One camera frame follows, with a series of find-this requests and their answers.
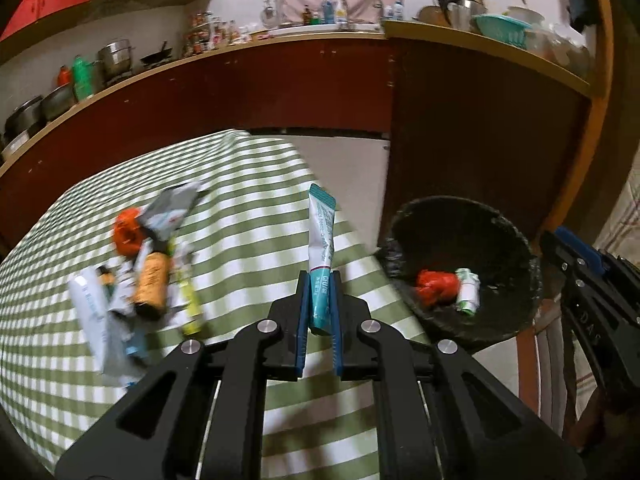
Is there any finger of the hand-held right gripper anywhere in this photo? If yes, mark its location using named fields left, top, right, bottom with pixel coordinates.
left=539, top=226, right=609, bottom=284

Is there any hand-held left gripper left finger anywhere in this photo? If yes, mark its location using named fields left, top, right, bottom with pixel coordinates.
left=54, top=270, right=308, bottom=480

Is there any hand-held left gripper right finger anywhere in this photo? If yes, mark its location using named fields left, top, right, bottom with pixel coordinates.
left=330, top=270, right=586, bottom=480

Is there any teal and white tube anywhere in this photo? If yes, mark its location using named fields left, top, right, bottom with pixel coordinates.
left=306, top=183, right=337, bottom=336

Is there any black-lined trash bin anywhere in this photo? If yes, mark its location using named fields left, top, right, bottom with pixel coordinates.
left=377, top=196, right=545, bottom=348

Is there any brown bottle with orange label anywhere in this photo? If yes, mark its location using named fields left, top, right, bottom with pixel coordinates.
left=131, top=240, right=171, bottom=319

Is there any orange wrapper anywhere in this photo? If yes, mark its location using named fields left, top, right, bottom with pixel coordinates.
left=112, top=208, right=151, bottom=259

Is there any green checkered tablecloth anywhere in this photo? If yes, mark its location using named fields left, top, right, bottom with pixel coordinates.
left=0, top=129, right=437, bottom=480

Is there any small white green bottle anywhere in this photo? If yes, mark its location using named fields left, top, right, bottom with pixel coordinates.
left=454, top=267, right=482, bottom=317

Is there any orange crumpled bag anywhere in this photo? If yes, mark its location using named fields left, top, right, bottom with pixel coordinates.
left=414, top=269, right=461, bottom=308

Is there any yellow stick packet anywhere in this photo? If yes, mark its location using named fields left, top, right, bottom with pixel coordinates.
left=172, top=247, right=204, bottom=337

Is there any white crumpled packet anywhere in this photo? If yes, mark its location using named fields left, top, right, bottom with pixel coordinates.
left=102, top=310, right=151, bottom=377

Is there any grey foil packet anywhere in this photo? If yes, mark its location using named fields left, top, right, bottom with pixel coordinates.
left=137, top=182, right=208, bottom=242

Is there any teal plastic basket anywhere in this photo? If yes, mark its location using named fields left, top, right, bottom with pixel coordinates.
left=472, top=14, right=534, bottom=50

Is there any wooden kitchen counter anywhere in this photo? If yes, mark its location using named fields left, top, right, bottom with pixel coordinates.
left=0, top=20, right=615, bottom=253

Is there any wooden cutting board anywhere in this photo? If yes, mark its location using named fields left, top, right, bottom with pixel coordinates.
left=417, top=5, right=447, bottom=27

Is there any cluster of seasoning jars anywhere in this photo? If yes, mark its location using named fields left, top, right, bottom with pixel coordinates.
left=182, top=10, right=252, bottom=57

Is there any black wok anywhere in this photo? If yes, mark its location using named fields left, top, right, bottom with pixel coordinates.
left=140, top=42, right=174, bottom=67

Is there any steel kettle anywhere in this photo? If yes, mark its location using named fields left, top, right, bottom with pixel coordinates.
left=320, top=0, right=351, bottom=26

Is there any steel stockpot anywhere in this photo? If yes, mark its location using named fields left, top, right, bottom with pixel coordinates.
left=97, top=39, right=136, bottom=79

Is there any steel basin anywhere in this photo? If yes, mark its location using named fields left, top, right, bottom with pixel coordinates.
left=4, top=95, right=45, bottom=136
left=40, top=82, right=79, bottom=122

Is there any green plastic bottle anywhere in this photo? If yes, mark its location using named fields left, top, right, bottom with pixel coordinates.
left=72, top=55, right=96, bottom=101

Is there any grey range hood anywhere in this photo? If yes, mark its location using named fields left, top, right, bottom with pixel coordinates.
left=90, top=0, right=211, bottom=26

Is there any wooden chair frame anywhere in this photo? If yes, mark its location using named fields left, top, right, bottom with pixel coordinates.
left=515, top=300, right=572, bottom=448

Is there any steel pot with black handle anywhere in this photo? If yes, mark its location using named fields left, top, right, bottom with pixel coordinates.
left=439, top=0, right=489, bottom=34

